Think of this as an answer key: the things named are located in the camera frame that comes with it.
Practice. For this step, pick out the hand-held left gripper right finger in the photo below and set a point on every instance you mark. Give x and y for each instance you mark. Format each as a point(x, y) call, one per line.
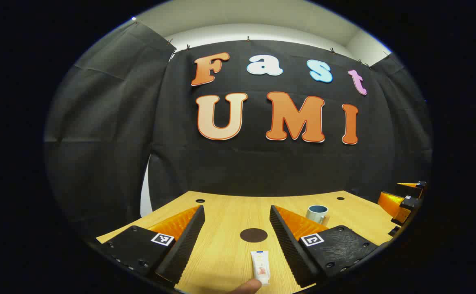
point(289, 245)

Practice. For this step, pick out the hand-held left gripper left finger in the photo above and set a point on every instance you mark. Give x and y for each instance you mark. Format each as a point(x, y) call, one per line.
point(183, 249)

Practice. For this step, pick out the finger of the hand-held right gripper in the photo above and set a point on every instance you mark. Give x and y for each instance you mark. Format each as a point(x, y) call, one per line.
point(405, 206)
point(409, 190)

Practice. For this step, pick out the white toothpaste tube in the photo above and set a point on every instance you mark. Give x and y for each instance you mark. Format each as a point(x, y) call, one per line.
point(260, 265)

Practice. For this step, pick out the dark brown round coaster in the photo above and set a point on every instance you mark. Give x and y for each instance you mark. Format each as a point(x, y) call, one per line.
point(253, 235)

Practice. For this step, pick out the light blue cup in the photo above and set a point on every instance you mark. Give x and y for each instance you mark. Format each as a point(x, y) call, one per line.
point(315, 216)

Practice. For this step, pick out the wooden desktop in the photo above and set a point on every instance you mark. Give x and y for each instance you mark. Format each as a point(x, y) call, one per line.
point(230, 212)

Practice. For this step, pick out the black backdrop cloth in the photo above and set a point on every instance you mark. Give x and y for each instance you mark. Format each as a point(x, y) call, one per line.
point(262, 163)

